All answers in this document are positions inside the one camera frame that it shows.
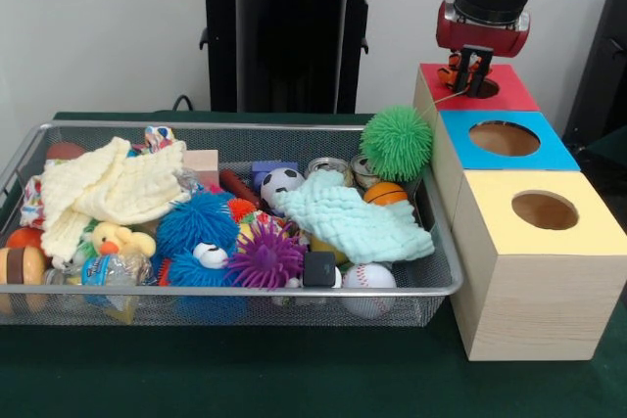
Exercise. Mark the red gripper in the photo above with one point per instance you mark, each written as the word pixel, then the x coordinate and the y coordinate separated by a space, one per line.
pixel 490 38

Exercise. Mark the orange black striped tiger plush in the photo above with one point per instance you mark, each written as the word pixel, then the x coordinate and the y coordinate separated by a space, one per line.
pixel 447 74

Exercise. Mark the green spiky ball with eyes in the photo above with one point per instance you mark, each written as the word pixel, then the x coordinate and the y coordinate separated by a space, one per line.
pixel 397 141

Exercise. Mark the wooden box with three holes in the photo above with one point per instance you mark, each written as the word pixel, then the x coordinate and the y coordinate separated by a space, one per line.
pixel 539 300

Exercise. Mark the silver mesh bin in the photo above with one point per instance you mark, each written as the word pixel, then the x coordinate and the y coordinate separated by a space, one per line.
pixel 147 126

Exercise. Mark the black upright panel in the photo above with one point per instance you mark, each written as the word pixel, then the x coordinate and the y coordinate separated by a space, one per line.
pixel 602 70

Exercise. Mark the silver drink can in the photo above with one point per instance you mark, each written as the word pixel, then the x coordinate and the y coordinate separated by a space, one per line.
pixel 362 173
pixel 328 166

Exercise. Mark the small orange basketball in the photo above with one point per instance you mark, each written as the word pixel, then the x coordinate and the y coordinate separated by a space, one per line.
pixel 384 194

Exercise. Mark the dark green table cloth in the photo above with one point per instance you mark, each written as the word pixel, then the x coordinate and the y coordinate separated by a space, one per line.
pixel 294 379
pixel 612 144

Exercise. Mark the mint green cloth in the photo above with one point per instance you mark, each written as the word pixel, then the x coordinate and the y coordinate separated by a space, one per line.
pixel 352 224

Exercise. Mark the black white soccer ball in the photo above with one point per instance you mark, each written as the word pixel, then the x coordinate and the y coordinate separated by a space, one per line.
pixel 279 184

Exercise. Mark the purple spiky ball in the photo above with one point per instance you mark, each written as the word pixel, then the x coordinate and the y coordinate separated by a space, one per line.
pixel 267 256

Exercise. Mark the blue spiky ball with eyes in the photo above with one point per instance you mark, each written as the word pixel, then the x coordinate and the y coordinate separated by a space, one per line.
pixel 186 271

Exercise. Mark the cream yellow cloth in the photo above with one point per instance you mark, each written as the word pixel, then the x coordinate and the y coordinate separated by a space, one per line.
pixel 112 183

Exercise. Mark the yellow plush duck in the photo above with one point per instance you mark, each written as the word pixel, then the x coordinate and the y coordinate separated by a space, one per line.
pixel 117 239

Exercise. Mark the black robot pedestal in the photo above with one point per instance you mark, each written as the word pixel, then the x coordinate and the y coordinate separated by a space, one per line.
pixel 289 46

